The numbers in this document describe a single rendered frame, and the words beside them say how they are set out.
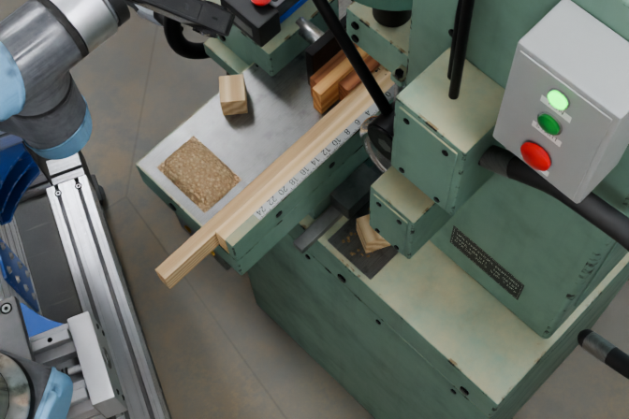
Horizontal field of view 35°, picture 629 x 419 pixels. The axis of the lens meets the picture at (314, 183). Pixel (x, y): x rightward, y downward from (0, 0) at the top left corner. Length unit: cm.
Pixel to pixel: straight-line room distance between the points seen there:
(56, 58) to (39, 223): 123
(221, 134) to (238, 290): 91
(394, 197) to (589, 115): 42
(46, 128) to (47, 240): 113
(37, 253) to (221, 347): 45
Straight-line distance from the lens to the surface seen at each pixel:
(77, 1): 98
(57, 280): 212
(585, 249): 110
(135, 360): 203
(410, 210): 114
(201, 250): 130
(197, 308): 226
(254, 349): 222
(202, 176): 135
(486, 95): 96
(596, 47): 79
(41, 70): 97
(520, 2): 86
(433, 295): 140
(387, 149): 113
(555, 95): 78
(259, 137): 139
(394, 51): 127
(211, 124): 141
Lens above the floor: 213
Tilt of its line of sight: 65 degrees down
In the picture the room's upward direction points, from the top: 5 degrees counter-clockwise
